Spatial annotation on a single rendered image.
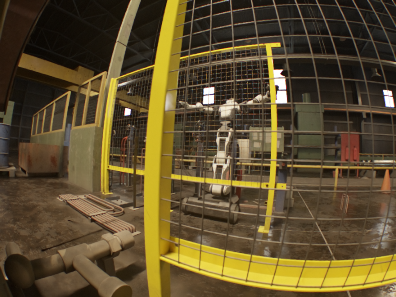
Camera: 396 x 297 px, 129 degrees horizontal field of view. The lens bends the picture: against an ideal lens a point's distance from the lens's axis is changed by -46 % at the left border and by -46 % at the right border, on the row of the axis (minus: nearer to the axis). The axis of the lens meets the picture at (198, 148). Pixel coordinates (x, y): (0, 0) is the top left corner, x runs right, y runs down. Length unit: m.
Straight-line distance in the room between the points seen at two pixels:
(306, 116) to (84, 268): 10.27
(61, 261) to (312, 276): 0.79
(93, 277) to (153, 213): 0.36
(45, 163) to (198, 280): 3.82
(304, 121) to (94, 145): 9.55
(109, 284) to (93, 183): 2.39
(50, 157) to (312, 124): 10.83
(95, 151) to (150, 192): 2.47
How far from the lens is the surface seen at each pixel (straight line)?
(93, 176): 2.88
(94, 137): 2.85
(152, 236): 0.46
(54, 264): 0.78
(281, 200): 2.26
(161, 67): 0.46
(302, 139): 10.02
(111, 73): 3.32
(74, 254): 0.79
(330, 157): 10.95
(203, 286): 0.97
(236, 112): 2.28
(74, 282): 1.02
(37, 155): 4.18
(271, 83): 1.71
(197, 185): 2.60
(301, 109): 10.34
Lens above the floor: 0.65
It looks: 3 degrees up
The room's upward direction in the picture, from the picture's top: 3 degrees clockwise
